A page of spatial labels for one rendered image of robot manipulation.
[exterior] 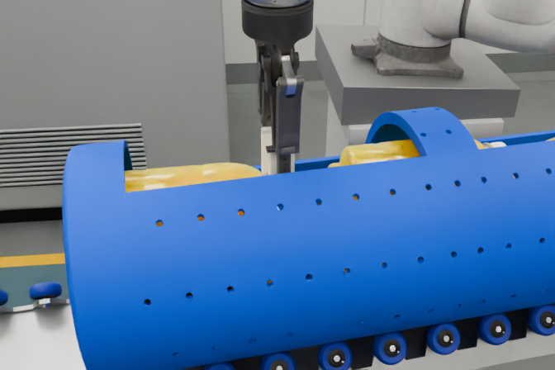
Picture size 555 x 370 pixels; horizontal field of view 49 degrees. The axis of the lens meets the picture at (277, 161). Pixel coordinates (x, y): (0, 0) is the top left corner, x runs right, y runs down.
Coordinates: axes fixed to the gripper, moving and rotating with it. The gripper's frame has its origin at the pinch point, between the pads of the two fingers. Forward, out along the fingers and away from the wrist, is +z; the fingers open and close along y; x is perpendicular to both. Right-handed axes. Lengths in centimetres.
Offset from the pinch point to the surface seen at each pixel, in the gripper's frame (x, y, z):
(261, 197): -3.7, 8.7, -1.4
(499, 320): 28.0, 11.2, 22.2
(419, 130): 17.0, 2.3, -3.6
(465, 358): 23.3, 12.4, 27.2
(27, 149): -64, -154, 82
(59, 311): -31.1, -8.3, 27.1
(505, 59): 200, -248, 109
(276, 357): -2.6, 10.9, 21.9
